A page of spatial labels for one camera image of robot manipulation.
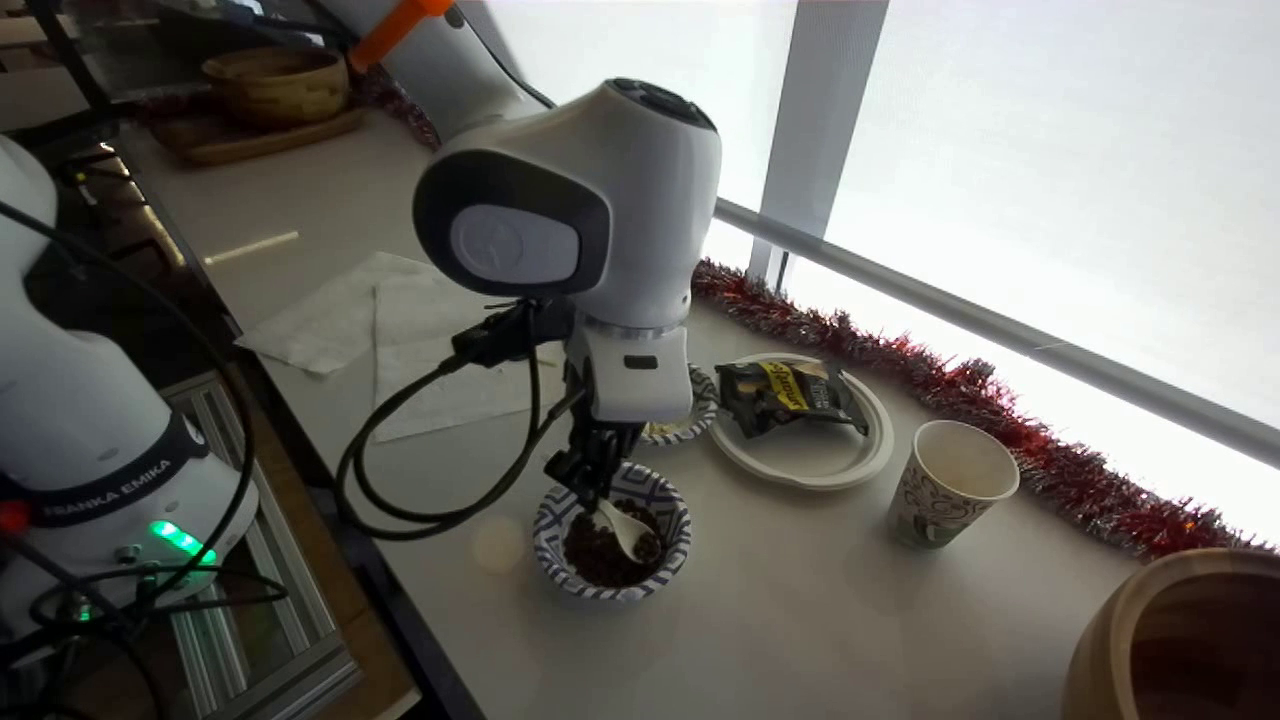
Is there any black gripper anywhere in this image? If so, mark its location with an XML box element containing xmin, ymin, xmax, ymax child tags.
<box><xmin>545</xmin><ymin>402</ymin><xmax>640</xmax><ymax>500</ymax></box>

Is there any cream plastic spoon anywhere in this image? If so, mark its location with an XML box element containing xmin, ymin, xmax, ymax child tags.
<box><xmin>593</xmin><ymin>500</ymin><xmax>658</xmax><ymax>564</ymax></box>

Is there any patterned bowl with dark beans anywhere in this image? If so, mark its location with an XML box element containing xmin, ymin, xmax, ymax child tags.
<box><xmin>530</xmin><ymin>464</ymin><xmax>691</xmax><ymax>607</ymax></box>

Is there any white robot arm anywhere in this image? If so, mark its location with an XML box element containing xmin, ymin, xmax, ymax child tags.
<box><xmin>318</xmin><ymin>0</ymin><xmax>718</xmax><ymax>503</ymax></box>

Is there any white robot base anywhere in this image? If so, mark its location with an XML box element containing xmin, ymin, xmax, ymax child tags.
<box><xmin>0</xmin><ymin>140</ymin><xmax>254</xmax><ymax>589</ymax></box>

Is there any patterned bowl with popcorn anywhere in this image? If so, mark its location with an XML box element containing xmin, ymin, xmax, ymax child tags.
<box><xmin>637</xmin><ymin>364</ymin><xmax>725</xmax><ymax>454</ymax></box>

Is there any patterned paper cup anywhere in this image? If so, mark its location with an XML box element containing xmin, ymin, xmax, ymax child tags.
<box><xmin>886</xmin><ymin>419</ymin><xmax>1019</xmax><ymax>547</ymax></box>

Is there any wooden bowl far end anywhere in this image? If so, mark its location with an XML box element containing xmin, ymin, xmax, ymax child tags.
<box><xmin>201</xmin><ymin>48</ymin><xmax>350</xmax><ymax>128</ymax></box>

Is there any dark snack packet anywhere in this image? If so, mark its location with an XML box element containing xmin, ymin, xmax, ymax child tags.
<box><xmin>714</xmin><ymin>361</ymin><xmax>866</xmax><ymax>435</ymax></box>

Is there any upper white paper towel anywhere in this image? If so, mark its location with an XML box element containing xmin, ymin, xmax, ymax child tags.
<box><xmin>372</xmin><ymin>274</ymin><xmax>529</xmax><ymax>444</ymax></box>

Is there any white paper towel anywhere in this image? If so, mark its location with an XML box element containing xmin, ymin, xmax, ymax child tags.
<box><xmin>372</xmin><ymin>274</ymin><xmax>529</xmax><ymax>444</ymax></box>
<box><xmin>239</xmin><ymin>252</ymin><xmax>427</xmax><ymax>377</ymax></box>

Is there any white plate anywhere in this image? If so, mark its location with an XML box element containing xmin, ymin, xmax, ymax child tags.
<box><xmin>712</xmin><ymin>354</ymin><xmax>895</xmax><ymax>493</ymax></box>

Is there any lower white paper towel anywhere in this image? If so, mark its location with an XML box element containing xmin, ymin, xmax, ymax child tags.
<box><xmin>239</xmin><ymin>252</ymin><xmax>427</xmax><ymax>377</ymax></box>

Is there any wooden stick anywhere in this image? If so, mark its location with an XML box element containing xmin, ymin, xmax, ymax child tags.
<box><xmin>201</xmin><ymin>230</ymin><xmax>300</xmax><ymax>268</ymax></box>

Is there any red tinsel garland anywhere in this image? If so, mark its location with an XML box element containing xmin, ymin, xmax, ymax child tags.
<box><xmin>350</xmin><ymin>71</ymin><xmax>1271</xmax><ymax>564</ymax></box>

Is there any wooden tray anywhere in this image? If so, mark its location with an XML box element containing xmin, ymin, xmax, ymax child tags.
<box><xmin>140</xmin><ymin>109</ymin><xmax>365</xmax><ymax>169</ymax></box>

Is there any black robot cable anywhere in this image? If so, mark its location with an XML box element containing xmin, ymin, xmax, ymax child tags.
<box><xmin>0</xmin><ymin>197</ymin><xmax>593</xmax><ymax>720</ymax></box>

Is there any aluminium frame rail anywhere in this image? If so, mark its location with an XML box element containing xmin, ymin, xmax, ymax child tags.
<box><xmin>143</xmin><ymin>374</ymin><xmax>365</xmax><ymax>720</ymax></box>

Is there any wooden bowl near camera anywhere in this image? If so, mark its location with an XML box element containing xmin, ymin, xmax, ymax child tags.
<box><xmin>1058</xmin><ymin>547</ymin><xmax>1280</xmax><ymax>720</ymax></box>

